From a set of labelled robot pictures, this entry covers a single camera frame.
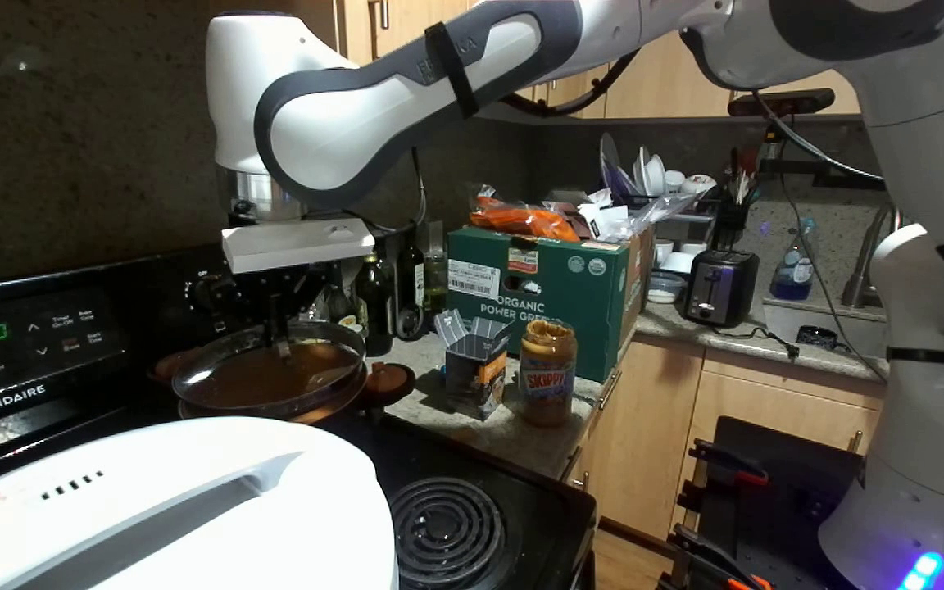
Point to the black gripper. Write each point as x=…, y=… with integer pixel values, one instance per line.
x=261, y=292

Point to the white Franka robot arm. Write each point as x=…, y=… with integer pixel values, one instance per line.
x=933, y=416

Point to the slim dark glass bottle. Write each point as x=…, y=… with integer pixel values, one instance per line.
x=374, y=314

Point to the dark oil bottle gold cap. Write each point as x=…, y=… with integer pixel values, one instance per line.
x=412, y=289

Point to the dark box with clear flaps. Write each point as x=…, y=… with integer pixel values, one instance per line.
x=473, y=362

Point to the white rice cooker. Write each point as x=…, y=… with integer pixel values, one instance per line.
x=164, y=510

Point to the black Frigidaire stove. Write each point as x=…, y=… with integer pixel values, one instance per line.
x=47, y=346

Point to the orange plastic bag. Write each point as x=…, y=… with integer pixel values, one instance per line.
x=523, y=217

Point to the peanut butter jar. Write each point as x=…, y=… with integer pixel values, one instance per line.
x=546, y=378

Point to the green cardboard box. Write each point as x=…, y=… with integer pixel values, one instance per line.
x=574, y=301

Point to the light wood lower cabinet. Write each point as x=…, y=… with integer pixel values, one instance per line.
x=657, y=436

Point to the pile of white dishes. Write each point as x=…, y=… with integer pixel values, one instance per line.
x=647, y=181

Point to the black coffee maker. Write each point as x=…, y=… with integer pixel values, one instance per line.
x=720, y=287

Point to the orange black clamp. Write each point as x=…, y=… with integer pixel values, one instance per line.
x=713, y=559
x=728, y=464

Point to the blue soap bottle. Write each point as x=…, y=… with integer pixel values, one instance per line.
x=791, y=275

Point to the black base platform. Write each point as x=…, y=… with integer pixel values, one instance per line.
x=801, y=480

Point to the metal sink faucet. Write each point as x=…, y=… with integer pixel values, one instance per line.
x=860, y=281

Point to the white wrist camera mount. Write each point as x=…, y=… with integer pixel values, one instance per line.
x=297, y=245

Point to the black stereo camera on stand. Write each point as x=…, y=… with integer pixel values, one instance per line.
x=780, y=102

